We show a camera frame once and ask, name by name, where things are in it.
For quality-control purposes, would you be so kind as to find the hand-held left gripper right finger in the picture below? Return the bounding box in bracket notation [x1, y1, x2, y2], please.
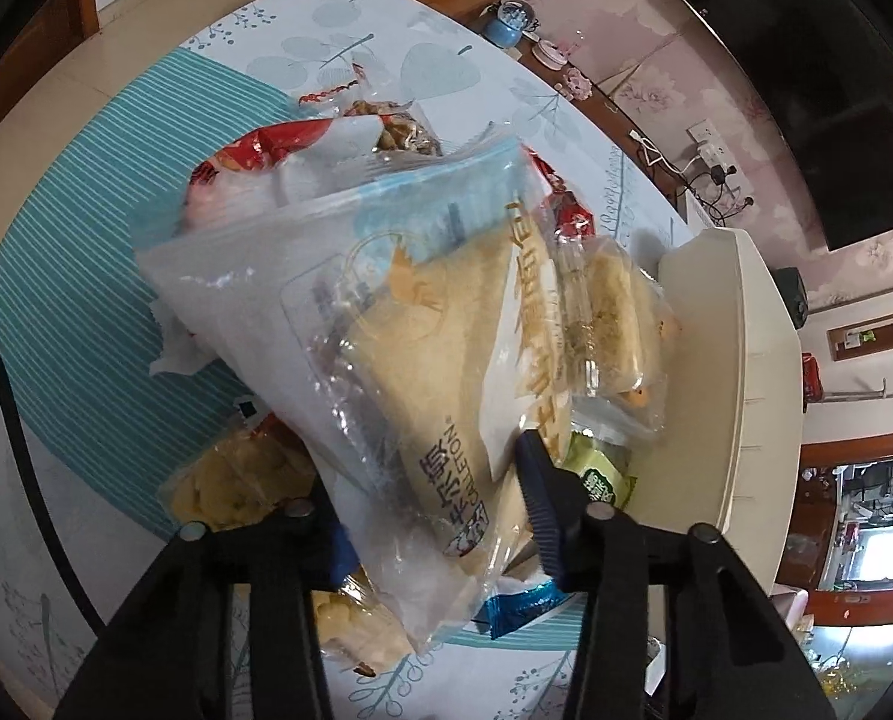
[516, 429, 838, 720]

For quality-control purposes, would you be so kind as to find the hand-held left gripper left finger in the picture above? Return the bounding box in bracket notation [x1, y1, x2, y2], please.
[52, 476, 358, 720]

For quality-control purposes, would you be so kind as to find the cream plastic bin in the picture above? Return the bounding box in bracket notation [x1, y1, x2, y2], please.
[627, 229, 804, 593]

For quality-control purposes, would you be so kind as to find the clear sandwich bread packet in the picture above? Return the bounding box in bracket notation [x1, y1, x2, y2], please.
[135, 136, 605, 653]

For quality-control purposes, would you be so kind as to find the clear walnut date packet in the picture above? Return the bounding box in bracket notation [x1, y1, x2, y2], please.
[296, 64, 443, 162]

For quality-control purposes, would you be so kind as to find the small green snack packet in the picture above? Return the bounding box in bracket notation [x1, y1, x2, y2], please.
[559, 431, 639, 511]

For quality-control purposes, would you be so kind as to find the small blue snack packet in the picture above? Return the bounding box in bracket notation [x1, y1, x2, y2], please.
[477, 577, 575, 642]

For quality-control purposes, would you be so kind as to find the yellow puff snack packet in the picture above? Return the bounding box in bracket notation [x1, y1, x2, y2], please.
[157, 420, 418, 680]

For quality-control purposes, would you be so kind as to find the pale yellow cracker packet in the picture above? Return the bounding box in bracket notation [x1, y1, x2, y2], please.
[552, 236, 680, 398]

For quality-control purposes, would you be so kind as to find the white crinkle-edged wrapper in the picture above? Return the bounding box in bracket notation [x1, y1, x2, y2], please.
[148, 298, 218, 377]

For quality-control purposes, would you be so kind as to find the small red snack packet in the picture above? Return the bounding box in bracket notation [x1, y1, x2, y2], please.
[525, 150, 598, 241]

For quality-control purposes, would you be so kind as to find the dark speaker box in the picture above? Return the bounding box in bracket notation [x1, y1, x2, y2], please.
[775, 268, 809, 329]

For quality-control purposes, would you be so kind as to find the red and white snack packet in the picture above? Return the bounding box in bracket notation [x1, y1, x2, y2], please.
[184, 120, 343, 233]

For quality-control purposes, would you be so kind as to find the blue snow globe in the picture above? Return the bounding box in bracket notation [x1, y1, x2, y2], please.
[484, 0, 541, 50]

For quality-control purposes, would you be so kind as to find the metal wall bracket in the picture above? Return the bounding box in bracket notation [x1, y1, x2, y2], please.
[822, 379, 893, 402]

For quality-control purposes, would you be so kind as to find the thick black cable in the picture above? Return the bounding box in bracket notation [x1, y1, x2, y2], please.
[0, 304, 106, 631]

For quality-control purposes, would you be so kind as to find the white charging cable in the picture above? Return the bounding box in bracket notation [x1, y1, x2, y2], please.
[630, 131, 688, 173]

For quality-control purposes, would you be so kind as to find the black power cable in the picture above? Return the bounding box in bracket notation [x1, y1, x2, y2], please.
[679, 165, 755, 226]

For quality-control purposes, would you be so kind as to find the wooden wall niche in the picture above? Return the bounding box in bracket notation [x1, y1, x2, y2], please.
[828, 315, 893, 362]

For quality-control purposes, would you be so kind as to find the white wall socket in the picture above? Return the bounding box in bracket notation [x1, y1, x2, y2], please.
[687, 120, 740, 173]

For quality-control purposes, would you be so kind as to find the black wall television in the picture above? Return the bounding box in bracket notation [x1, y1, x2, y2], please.
[675, 0, 893, 252]

